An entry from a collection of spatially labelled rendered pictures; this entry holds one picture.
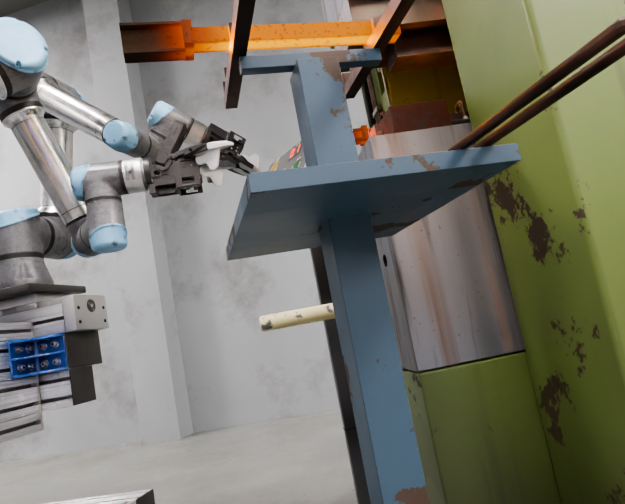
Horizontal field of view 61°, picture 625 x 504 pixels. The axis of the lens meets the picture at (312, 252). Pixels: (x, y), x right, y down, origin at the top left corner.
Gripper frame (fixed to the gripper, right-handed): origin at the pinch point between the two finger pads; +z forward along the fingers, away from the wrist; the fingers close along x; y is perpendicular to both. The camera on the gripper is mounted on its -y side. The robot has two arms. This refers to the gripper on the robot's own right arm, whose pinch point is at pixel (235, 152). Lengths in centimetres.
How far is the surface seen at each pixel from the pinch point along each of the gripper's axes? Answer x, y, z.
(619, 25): 86, 26, 25
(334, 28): 46.1, 0.1, 15.9
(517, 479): 22, 74, 38
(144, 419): -289, 83, -87
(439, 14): 8, -23, 51
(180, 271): -296, -19, -48
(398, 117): 19.7, 4.6, 32.1
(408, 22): 7.6, -22.3, 43.7
